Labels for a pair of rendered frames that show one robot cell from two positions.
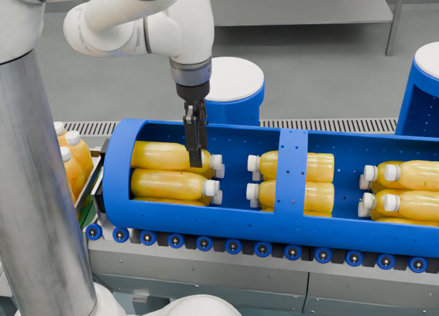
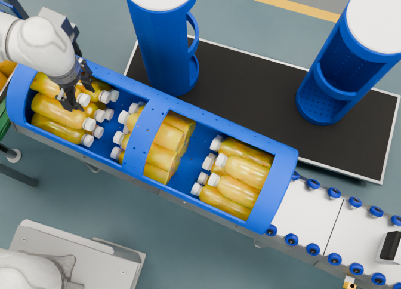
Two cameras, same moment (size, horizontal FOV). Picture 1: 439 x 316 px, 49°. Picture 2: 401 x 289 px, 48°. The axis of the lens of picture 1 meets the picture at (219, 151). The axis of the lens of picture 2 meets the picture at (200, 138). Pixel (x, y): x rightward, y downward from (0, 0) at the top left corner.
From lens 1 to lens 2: 84 cm
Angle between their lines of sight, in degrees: 35
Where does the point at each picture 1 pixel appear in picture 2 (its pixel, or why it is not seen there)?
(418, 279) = not seen: hidden behind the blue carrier
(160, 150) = (54, 89)
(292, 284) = (149, 188)
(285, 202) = (129, 165)
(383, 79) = not seen: outside the picture
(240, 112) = (163, 19)
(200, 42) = (54, 70)
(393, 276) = not seen: hidden behind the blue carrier
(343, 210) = (201, 150)
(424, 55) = (360, 0)
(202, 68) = (64, 77)
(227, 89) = not seen: outside the picture
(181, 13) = (31, 57)
